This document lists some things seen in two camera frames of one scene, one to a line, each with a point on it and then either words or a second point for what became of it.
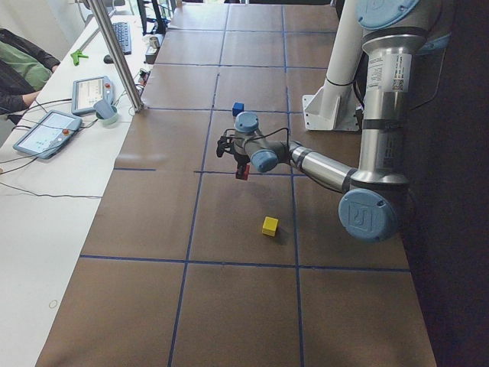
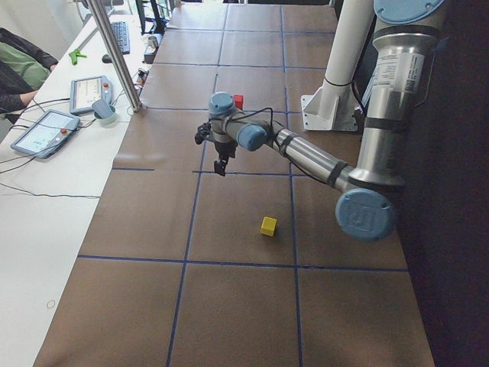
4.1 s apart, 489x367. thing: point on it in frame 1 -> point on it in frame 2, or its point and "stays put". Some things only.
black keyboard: (123, 31) stays put
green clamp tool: (76, 56) stays put
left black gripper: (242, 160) -> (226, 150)
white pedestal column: (334, 107) stays put
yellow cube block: (270, 225) stays put
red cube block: (246, 172) -> (238, 101)
